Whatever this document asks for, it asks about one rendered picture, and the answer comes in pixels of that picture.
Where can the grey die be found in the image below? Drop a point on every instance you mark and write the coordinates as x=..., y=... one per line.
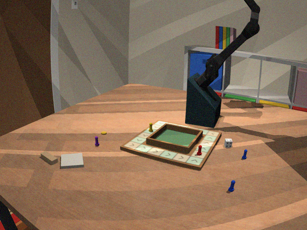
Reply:
x=228, y=143

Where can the red pawn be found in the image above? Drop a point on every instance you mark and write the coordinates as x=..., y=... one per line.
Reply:
x=199, y=153

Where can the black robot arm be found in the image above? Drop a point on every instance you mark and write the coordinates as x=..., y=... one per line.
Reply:
x=214, y=63

